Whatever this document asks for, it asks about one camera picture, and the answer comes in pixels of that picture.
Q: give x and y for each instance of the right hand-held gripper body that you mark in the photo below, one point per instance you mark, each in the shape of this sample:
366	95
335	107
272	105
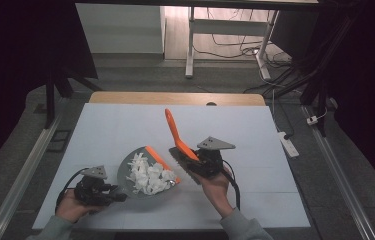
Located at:
210	160

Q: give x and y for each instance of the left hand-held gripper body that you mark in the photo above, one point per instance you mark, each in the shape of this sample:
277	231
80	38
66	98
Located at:
91	193

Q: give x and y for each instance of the grey dustpan with orange edge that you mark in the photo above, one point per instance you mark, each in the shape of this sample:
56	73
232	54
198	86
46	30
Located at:
124	173

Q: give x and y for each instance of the pile of white paper scraps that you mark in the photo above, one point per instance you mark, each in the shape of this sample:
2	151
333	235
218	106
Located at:
150	176

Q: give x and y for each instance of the person's left hand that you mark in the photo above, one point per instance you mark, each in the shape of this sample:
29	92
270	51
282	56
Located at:
71	208

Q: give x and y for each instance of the person's right hand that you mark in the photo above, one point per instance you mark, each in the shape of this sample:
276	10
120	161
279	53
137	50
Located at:
215	191

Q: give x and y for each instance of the wooden table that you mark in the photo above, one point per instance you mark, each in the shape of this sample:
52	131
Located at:
175	98

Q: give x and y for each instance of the white power strip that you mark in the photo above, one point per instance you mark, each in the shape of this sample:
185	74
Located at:
288	145

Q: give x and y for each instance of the black metal stand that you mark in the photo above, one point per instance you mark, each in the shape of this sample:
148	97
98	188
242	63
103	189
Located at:
321	66
51	100

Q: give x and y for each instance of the small white plug adapter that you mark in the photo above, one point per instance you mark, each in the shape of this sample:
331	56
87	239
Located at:
312	120

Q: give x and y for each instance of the black floor bracket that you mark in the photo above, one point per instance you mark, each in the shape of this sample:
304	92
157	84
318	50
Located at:
58	141

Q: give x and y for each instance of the aluminium rail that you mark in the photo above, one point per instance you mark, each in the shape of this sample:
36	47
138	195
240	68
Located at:
338	180
18	180

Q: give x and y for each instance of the white desk frame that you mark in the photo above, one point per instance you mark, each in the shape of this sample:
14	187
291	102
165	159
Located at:
228	26

